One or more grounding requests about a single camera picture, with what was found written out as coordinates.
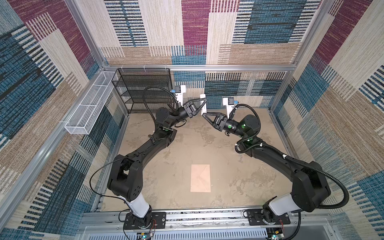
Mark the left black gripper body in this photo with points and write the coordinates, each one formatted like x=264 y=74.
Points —
x=187 y=111

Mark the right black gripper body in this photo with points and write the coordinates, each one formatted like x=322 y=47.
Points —
x=221 y=123

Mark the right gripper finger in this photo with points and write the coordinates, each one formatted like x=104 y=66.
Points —
x=216 y=115
x=211 y=121

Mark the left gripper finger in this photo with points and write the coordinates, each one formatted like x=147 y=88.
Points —
x=195 y=101
x=200 y=109

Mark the pale pink envelope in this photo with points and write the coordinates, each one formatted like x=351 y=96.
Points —
x=200 y=179

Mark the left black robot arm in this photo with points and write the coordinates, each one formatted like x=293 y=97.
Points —
x=126 y=175

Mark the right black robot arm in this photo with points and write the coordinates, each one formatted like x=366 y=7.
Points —
x=309 y=187

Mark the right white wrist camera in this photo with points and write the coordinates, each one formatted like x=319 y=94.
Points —
x=229 y=103

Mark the black wire mesh shelf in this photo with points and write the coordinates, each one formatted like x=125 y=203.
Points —
x=132 y=84

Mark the aluminium mounting rail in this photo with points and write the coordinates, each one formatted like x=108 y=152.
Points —
x=208 y=224

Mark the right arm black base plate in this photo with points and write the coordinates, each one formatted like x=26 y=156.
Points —
x=261 y=217

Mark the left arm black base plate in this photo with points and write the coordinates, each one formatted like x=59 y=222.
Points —
x=150 y=221

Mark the white wire mesh basket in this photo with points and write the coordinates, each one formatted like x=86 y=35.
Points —
x=87 y=112

